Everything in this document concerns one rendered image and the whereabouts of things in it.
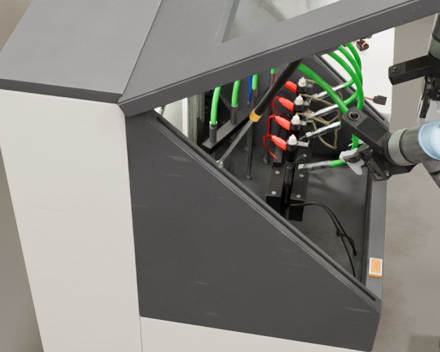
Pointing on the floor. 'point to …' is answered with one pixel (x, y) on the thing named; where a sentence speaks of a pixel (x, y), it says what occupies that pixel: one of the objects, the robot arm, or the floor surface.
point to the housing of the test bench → (73, 165)
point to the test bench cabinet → (216, 340)
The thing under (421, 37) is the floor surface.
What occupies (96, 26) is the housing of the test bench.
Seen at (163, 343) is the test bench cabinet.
